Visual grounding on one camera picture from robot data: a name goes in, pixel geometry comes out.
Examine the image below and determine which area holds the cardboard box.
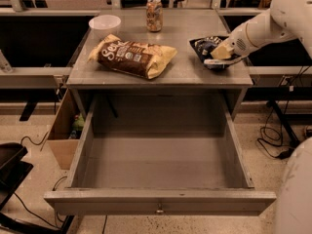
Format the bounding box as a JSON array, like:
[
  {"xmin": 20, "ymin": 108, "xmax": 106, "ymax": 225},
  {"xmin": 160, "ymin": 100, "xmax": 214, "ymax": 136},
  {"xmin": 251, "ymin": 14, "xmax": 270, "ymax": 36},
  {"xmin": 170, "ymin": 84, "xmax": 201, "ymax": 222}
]
[{"xmin": 47, "ymin": 90, "xmax": 80, "ymax": 170}]

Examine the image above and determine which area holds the grey open top drawer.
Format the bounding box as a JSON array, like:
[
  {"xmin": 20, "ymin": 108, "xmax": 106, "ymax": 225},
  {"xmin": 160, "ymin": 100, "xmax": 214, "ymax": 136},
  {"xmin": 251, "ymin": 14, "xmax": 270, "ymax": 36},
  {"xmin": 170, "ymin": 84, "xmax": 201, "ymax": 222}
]
[{"xmin": 45, "ymin": 94, "xmax": 276, "ymax": 215}]

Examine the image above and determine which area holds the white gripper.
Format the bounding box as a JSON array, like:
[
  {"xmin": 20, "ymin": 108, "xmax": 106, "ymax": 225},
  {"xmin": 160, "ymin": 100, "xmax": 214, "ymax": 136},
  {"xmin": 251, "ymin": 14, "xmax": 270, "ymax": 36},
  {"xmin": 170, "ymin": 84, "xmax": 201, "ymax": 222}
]
[{"xmin": 211, "ymin": 21, "xmax": 257, "ymax": 59}]

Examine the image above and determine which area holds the black chair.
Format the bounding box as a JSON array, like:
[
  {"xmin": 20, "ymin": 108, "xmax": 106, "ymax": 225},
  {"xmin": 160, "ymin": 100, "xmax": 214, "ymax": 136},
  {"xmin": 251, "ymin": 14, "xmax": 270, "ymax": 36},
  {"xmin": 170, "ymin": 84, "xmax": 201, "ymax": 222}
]
[{"xmin": 0, "ymin": 142, "xmax": 74, "ymax": 234}]

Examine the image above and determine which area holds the black power adapter cable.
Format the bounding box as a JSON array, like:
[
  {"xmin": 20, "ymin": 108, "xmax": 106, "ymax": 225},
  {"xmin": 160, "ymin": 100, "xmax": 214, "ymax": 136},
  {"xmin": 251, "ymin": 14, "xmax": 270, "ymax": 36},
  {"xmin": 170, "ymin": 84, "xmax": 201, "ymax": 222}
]
[{"xmin": 256, "ymin": 107, "xmax": 296, "ymax": 160}]

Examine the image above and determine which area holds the orange soda can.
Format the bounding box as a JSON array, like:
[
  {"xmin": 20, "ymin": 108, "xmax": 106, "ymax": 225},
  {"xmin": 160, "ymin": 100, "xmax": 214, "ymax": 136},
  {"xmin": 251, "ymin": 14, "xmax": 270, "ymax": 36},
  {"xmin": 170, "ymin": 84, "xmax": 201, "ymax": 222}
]
[{"xmin": 146, "ymin": 0, "xmax": 163, "ymax": 32}]

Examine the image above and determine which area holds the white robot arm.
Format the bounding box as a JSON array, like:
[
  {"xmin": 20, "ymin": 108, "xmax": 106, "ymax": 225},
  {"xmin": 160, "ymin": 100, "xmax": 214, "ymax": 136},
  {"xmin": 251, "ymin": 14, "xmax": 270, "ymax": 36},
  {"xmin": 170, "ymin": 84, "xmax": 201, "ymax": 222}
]
[{"xmin": 212, "ymin": 0, "xmax": 312, "ymax": 234}]

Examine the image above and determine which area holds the metal drawer knob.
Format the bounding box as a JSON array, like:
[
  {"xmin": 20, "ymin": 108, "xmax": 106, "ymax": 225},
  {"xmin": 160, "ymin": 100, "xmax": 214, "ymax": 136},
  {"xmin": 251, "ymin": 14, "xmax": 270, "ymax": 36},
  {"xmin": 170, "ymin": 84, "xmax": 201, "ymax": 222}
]
[{"xmin": 155, "ymin": 203, "xmax": 164, "ymax": 215}]

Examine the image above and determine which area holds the blue chip bag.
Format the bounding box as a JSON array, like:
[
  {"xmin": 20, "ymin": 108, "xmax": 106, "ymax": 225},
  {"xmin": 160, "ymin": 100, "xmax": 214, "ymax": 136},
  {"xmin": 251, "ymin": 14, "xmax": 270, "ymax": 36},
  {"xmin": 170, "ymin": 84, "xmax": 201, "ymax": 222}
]
[{"xmin": 189, "ymin": 36, "xmax": 245, "ymax": 70}]

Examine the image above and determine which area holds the grey cabinet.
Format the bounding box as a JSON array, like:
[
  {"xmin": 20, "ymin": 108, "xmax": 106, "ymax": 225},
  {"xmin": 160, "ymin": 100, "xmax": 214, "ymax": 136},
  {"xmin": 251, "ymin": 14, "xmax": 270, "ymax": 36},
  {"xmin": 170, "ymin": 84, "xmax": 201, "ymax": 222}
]
[{"xmin": 66, "ymin": 9, "xmax": 254, "ymax": 122}]

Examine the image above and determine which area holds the green toy in box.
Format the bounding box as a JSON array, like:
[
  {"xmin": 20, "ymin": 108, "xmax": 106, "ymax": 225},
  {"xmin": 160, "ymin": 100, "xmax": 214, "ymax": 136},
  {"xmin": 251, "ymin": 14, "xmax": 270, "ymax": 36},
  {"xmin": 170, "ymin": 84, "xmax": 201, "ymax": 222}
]
[{"xmin": 72, "ymin": 114, "xmax": 85, "ymax": 131}]

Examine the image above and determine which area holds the white bowl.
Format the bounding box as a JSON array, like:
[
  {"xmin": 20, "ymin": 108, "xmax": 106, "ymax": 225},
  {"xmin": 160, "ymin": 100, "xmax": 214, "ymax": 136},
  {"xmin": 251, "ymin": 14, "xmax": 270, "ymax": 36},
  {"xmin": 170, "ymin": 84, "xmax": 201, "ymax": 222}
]
[{"xmin": 89, "ymin": 15, "xmax": 121, "ymax": 38}]

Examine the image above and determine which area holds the brown yellow chip bag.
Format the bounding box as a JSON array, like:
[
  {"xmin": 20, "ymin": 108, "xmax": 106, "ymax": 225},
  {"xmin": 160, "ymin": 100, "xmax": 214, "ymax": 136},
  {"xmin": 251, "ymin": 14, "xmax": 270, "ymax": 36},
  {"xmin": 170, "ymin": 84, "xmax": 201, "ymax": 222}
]
[{"xmin": 88, "ymin": 34, "xmax": 177, "ymax": 80}]

